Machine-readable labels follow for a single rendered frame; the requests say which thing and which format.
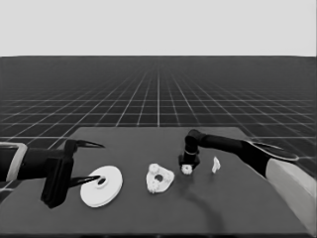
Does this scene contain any white round carrier with pins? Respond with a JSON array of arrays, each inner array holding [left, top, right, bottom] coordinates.
[[146, 163, 175, 194]]

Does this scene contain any large thick white disc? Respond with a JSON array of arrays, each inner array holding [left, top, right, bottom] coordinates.
[[79, 165, 124, 208]]

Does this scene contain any small white T-shaped piece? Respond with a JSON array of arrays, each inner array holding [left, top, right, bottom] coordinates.
[[211, 156, 222, 175]]

